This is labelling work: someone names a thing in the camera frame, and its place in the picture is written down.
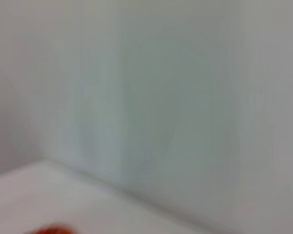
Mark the orange woven plastic basket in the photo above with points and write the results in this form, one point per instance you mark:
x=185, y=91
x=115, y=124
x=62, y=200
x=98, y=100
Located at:
x=54, y=229

